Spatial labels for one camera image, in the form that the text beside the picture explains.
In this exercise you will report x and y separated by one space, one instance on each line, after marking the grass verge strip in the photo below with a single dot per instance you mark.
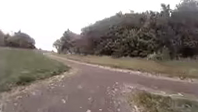
146 64

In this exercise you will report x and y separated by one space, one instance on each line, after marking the wood of dark trees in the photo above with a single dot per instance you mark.
145 35

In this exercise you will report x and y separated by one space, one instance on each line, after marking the green grass field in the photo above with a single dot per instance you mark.
16 66

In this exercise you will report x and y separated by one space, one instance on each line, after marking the clump of distant trees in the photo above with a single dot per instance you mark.
14 39

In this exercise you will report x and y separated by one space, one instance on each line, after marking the grass patch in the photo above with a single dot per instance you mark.
170 110

